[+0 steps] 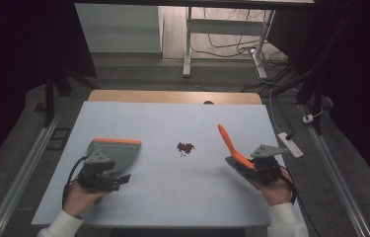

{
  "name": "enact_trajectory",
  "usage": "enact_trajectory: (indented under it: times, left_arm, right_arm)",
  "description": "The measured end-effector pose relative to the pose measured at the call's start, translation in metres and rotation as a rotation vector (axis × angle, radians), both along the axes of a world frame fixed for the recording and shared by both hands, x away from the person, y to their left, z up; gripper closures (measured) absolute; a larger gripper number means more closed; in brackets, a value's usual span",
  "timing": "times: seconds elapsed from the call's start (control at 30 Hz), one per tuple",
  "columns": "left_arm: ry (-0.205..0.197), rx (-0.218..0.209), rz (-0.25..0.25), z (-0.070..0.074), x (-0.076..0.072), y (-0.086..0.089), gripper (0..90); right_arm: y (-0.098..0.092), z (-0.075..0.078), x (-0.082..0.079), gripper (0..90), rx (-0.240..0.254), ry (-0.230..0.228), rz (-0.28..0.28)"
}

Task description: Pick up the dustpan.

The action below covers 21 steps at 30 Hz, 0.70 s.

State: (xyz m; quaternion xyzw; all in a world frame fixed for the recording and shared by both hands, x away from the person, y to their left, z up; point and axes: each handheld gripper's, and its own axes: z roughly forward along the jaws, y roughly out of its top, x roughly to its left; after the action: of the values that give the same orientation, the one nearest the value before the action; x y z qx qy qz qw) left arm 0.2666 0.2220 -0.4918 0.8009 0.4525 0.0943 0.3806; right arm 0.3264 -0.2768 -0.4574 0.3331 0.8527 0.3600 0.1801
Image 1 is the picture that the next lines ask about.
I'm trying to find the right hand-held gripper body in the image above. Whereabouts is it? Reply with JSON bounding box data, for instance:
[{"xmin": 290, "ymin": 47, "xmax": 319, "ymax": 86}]
[{"xmin": 250, "ymin": 143, "xmax": 289, "ymax": 186}]

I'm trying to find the tangle of floor cables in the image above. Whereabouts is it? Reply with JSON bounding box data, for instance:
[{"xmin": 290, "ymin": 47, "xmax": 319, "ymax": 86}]
[{"xmin": 190, "ymin": 8, "xmax": 302, "ymax": 95}]

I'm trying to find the orange brush with dark bristles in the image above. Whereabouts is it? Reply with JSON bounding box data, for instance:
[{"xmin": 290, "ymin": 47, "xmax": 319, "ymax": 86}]
[{"xmin": 217, "ymin": 123, "xmax": 259, "ymax": 186}]

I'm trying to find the black metal stand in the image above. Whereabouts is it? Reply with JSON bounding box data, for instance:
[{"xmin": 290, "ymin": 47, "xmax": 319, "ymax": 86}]
[
  {"xmin": 41, "ymin": 63, "xmax": 99, "ymax": 128},
  {"xmin": 269, "ymin": 14, "xmax": 349, "ymax": 136}
]

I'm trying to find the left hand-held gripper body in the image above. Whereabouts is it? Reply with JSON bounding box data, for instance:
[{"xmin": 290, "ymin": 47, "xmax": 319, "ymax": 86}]
[{"xmin": 76, "ymin": 149, "xmax": 121, "ymax": 193}]

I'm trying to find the pile of red beans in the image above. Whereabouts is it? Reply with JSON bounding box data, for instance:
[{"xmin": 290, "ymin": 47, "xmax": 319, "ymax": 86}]
[{"xmin": 176, "ymin": 141, "xmax": 196, "ymax": 158}]

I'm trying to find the wooden table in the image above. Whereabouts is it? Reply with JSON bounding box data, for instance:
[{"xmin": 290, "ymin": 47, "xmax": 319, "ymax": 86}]
[{"xmin": 87, "ymin": 89, "xmax": 263, "ymax": 106}]

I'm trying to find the grey dustpan with orange edge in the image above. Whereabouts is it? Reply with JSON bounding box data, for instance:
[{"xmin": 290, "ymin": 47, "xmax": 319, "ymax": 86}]
[{"xmin": 86, "ymin": 137, "xmax": 143, "ymax": 182}]

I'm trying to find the white cabinet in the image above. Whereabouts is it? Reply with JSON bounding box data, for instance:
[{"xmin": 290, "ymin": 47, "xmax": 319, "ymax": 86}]
[{"xmin": 74, "ymin": 3, "xmax": 165, "ymax": 54}]

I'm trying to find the white desk frame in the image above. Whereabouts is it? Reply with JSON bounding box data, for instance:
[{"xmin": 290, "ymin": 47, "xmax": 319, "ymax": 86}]
[{"xmin": 182, "ymin": 6, "xmax": 276, "ymax": 80}]

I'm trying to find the person's right hand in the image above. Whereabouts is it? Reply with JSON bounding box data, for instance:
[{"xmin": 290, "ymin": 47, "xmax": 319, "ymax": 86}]
[{"xmin": 254, "ymin": 175, "xmax": 294, "ymax": 207}]

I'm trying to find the person's left hand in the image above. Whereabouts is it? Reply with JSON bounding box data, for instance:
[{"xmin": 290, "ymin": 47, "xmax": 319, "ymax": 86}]
[{"xmin": 62, "ymin": 180, "xmax": 109, "ymax": 219}]

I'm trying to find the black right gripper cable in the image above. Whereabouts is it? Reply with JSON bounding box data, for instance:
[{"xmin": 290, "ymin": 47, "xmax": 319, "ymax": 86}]
[{"xmin": 278, "ymin": 164, "xmax": 298, "ymax": 205}]

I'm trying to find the white board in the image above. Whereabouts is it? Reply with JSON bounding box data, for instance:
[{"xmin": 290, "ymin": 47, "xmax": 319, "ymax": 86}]
[{"xmin": 31, "ymin": 100, "xmax": 307, "ymax": 229}]

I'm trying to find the aluminium rail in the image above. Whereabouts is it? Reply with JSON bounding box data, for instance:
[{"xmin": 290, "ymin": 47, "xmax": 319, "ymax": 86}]
[
  {"xmin": 298, "ymin": 104, "xmax": 370, "ymax": 237},
  {"xmin": 0, "ymin": 111, "xmax": 64, "ymax": 237}
]

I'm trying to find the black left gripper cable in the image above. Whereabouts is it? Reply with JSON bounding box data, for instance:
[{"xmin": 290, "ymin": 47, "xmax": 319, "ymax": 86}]
[{"xmin": 61, "ymin": 154, "xmax": 90, "ymax": 209}]

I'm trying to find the white power strip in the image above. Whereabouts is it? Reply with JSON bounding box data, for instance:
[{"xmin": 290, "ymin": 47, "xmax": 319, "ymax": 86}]
[{"xmin": 277, "ymin": 131, "xmax": 305, "ymax": 159}]

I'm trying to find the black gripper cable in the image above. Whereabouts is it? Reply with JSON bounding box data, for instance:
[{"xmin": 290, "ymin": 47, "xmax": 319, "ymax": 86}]
[
  {"xmin": 278, "ymin": 164, "xmax": 298, "ymax": 205},
  {"xmin": 61, "ymin": 154, "xmax": 90, "ymax": 209}
]

